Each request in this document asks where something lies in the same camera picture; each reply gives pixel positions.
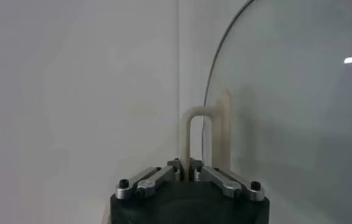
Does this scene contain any glass lid with cream handle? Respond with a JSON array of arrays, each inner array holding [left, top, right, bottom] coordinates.
[[180, 0, 352, 224]]

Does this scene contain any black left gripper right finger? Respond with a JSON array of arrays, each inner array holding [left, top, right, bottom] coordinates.
[[189, 158, 266, 201]]

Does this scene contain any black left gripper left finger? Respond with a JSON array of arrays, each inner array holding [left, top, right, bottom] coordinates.
[[114, 158, 184, 200]]

